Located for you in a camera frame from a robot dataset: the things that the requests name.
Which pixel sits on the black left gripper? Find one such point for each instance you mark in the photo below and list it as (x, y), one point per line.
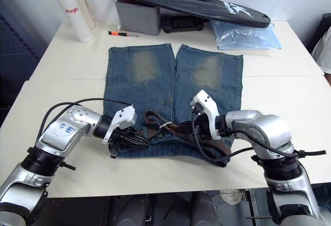
(117, 136)

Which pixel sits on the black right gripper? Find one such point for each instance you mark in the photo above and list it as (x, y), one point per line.
(203, 126)

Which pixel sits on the brown braided belt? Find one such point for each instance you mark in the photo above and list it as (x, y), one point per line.
(155, 125)

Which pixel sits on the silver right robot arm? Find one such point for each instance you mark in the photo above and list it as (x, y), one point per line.
(269, 127)

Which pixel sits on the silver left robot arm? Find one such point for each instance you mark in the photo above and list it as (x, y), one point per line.
(64, 130)

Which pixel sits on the blue denim shorts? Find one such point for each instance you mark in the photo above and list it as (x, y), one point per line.
(144, 91)

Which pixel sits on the dark rounded shape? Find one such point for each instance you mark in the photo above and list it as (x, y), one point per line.
(204, 210)
(129, 210)

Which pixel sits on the white round base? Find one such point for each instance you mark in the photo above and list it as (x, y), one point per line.
(231, 196)

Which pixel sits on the black handheld controller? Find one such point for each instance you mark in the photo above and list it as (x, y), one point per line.
(181, 24)

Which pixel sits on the blue plastic bag with jeans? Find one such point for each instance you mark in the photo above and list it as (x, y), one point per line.
(245, 37)

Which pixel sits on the orange black screwdriver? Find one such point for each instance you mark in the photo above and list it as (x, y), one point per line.
(116, 33)

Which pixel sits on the grey plastic box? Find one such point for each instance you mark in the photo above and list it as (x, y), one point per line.
(137, 17)

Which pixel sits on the long black fabric bag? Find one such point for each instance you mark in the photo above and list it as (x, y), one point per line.
(181, 1)

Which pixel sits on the white thermos bottle red print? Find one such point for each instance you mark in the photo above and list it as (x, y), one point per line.
(77, 16)

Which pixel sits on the person in white shirt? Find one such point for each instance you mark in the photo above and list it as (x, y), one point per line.
(323, 52)

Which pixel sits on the black chair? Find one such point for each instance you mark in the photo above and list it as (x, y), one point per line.
(322, 27)

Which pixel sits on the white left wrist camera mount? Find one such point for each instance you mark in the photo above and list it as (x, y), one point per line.
(124, 116)

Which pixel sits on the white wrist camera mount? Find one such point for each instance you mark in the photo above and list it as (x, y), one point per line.
(124, 116)
(207, 102)

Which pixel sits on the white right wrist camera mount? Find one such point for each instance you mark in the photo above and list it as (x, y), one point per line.
(207, 102)

